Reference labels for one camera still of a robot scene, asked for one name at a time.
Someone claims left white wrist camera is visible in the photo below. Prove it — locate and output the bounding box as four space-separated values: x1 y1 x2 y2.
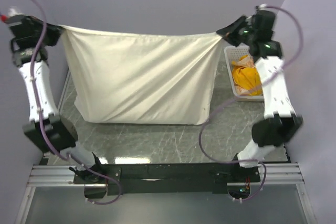
1 6 25 25

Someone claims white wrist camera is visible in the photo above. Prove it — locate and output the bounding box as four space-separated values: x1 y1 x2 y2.
1 6 25 25
255 4 267 12

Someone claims cream pillowcase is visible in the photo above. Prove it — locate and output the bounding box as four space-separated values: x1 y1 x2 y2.
61 26 223 125

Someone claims black base bar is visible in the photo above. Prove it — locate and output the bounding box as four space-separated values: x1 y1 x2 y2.
73 163 261 199

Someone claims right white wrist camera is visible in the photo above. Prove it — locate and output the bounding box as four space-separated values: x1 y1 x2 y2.
255 4 267 12

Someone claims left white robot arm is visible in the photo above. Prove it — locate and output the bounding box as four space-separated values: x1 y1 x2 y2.
4 14 106 184

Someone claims purple cable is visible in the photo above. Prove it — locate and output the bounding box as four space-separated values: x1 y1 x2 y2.
0 0 123 206
198 5 305 205

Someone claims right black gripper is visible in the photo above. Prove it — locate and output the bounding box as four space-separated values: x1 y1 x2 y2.
215 15 256 48

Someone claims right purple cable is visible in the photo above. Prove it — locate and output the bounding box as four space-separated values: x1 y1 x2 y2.
198 5 305 205

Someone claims yellow orange cloth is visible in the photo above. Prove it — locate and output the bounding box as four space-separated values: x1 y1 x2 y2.
231 55 262 96

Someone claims white plastic basket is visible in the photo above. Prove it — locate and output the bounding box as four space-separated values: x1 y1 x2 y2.
224 46 264 102

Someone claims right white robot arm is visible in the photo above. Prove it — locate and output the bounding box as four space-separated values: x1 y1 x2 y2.
217 6 303 182

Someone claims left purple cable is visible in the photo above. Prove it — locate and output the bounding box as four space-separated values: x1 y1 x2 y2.
0 0 123 206

